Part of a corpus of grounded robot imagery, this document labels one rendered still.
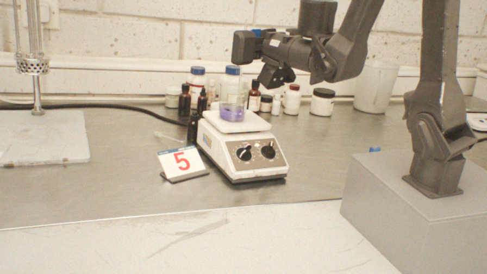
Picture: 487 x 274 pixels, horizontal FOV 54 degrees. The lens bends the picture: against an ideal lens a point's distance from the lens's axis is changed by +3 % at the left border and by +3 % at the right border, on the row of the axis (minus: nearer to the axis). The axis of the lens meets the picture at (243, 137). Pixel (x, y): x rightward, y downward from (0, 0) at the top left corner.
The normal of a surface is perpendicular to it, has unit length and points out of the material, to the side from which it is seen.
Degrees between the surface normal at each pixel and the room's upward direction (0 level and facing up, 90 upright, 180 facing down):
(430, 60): 94
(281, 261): 0
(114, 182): 0
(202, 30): 90
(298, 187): 0
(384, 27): 90
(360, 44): 97
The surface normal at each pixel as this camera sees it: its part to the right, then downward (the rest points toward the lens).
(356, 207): -0.93, 0.03
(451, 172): 0.39, 0.42
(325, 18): -0.74, 0.22
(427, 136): -0.11, -0.02
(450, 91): 0.64, -0.03
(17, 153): 0.11, -0.93
